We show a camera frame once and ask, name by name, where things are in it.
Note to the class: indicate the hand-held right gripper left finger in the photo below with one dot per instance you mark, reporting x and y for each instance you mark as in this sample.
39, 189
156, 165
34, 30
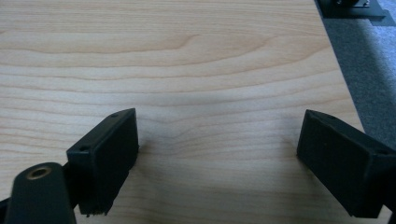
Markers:
106, 165

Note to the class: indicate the black stand with base plate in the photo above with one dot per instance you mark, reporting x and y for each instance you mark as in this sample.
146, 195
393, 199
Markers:
348, 9

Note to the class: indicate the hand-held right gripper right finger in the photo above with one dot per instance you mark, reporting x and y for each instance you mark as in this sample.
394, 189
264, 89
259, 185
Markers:
342, 168

